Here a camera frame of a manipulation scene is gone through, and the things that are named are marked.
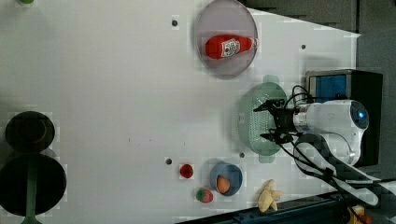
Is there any black toaster oven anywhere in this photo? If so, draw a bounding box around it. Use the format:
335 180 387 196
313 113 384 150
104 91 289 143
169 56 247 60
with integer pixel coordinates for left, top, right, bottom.
305 69 383 167

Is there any green oval strainer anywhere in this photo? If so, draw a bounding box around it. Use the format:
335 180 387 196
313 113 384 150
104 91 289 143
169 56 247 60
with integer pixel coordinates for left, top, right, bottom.
238 75 287 163

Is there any red ketchup bottle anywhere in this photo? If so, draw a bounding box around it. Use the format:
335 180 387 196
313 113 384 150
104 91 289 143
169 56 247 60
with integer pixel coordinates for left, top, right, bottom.
205 35 258 60

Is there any red green strawberry toy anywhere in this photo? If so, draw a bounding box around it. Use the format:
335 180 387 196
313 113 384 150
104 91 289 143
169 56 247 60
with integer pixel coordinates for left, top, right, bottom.
195 188 213 203

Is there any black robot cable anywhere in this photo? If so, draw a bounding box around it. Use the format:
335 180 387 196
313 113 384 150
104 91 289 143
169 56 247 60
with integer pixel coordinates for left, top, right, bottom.
276 84 396 200

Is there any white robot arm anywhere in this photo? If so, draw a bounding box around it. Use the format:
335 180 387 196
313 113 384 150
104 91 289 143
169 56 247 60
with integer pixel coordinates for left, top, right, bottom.
254 99 395 209

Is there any green spatula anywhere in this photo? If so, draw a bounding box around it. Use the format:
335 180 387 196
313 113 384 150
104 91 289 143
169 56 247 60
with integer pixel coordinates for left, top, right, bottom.
21 157 42 224

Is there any green round object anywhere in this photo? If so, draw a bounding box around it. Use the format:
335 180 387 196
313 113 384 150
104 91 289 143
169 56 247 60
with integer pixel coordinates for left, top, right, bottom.
20 0 35 4

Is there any large black cup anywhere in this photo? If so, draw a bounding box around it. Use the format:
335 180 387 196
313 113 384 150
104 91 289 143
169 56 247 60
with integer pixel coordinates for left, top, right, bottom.
0 154 67 217

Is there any orange egg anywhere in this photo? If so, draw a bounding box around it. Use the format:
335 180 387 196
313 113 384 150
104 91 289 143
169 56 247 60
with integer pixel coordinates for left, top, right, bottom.
217 176 231 194

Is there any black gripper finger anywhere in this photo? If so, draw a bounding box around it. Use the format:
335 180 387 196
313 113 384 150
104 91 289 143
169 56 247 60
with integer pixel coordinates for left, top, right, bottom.
253 103 268 112
261 133 275 140

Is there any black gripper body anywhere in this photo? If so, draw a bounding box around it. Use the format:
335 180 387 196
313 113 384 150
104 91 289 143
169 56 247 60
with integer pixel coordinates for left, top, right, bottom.
265 99 295 145

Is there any grey round plate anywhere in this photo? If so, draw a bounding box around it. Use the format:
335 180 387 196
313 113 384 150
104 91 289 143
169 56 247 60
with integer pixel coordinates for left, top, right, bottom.
194 0 259 77

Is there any small black cup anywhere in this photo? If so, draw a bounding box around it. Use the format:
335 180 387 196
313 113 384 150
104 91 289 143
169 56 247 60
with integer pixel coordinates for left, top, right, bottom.
5 111 55 154

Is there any blue bowl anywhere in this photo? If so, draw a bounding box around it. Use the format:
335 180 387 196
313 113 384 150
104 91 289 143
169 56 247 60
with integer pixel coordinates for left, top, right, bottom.
209 161 243 197

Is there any yellow banana toy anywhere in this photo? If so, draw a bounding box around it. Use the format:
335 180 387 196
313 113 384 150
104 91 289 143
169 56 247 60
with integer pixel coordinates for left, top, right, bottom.
258 179 283 213

